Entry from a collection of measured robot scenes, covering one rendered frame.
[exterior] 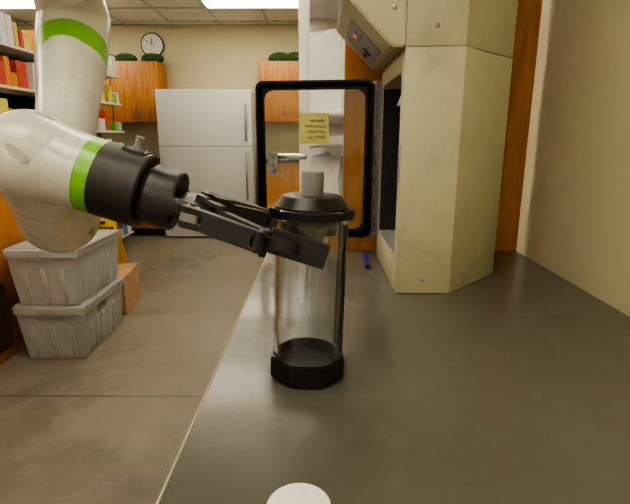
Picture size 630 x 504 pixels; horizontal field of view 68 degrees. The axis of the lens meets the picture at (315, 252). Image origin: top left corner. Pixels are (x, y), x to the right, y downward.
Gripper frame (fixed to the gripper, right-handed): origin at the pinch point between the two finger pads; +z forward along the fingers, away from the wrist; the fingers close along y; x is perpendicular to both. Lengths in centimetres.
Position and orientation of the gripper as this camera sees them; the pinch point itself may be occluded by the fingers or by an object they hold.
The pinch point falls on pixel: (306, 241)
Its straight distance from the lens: 59.2
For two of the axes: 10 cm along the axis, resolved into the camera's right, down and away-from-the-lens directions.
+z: 9.5, 2.9, 0.9
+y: -0.1, -2.4, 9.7
